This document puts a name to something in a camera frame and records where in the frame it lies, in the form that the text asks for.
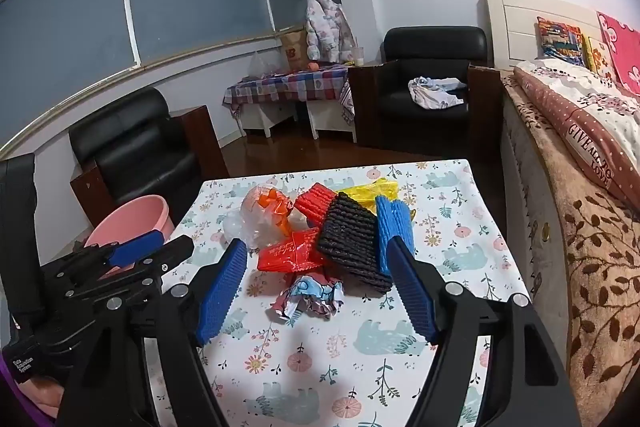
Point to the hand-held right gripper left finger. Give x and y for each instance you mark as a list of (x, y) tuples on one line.
[(222, 292)]

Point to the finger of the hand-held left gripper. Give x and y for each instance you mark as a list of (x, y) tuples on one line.
[(135, 248), (170, 252)]

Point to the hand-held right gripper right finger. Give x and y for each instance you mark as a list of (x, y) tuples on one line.
[(415, 292)]

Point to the pink plastic basin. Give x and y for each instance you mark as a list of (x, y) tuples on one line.
[(130, 217)]

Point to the blue foam net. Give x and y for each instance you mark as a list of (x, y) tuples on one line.
[(390, 222)]

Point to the black foam net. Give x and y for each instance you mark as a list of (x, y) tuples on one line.
[(350, 237)]

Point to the orange clear plastic bag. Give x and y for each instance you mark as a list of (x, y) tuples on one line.
[(265, 207)]

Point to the red foam net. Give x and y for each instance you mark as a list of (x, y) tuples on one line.
[(312, 203)]

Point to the red plastic bag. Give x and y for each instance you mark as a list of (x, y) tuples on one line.
[(290, 253)]

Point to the crumpled colourful wrapper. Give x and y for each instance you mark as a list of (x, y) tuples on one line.
[(310, 294)]

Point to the black armchair with wooden arms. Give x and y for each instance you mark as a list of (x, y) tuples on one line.
[(135, 142), (430, 52)]

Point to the yellow plastic bag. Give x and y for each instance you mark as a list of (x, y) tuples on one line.
[(365, 192)]

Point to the white stool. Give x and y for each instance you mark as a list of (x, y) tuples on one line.
[(325, 117), (265, 114)]

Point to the brown leaf blanket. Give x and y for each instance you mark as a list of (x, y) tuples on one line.
[(600, 267)]

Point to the white printed cloth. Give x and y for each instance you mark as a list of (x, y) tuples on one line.
[(435, 92)]

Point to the table with checkered cloth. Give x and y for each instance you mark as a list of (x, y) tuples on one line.
[(290, 84)]

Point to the brown paper bag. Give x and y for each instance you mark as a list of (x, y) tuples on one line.
[(294, 49)]

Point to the pink dotted quilt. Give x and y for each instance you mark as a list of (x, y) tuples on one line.
[(590, 122)]

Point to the floral padded jacket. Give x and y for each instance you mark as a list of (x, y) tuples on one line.
[(327, 27)]

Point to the bed with white headboard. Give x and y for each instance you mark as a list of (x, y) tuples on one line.
[(515, 22)]

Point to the colourful patterned pillow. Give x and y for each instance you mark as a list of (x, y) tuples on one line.
[(560, 42)]

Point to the yellow flower pillow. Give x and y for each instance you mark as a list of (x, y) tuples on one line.
[(600, 59)]

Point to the pink flower pillow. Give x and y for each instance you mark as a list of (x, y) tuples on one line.
[(622, 47)]

